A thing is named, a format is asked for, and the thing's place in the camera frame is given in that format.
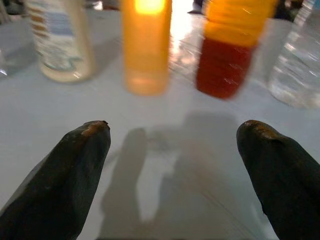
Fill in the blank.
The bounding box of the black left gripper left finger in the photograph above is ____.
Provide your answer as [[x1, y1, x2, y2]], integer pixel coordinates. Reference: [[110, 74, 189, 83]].
[[0, 120, 112, 240]]

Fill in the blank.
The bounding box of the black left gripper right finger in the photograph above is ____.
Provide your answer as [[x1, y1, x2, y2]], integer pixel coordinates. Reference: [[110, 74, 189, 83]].
[[236, 119, 320, 240]]

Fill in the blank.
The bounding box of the clear water bottle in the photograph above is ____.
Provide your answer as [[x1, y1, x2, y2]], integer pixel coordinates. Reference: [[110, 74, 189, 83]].
[[268, 0, 320, 110]]

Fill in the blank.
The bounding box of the red drink bottle yellow label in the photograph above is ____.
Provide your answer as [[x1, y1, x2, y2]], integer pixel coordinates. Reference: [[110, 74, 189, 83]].
[[195, 0, 278, 100]]

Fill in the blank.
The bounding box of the milky white bottle blue label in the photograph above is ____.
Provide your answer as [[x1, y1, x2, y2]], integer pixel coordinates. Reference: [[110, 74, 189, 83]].
[[26, 0, 97, 83]]

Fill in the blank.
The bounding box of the orange juice bottle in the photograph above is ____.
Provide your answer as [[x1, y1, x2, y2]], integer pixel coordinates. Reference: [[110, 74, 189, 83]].
[[121, 0, 173, 96]]

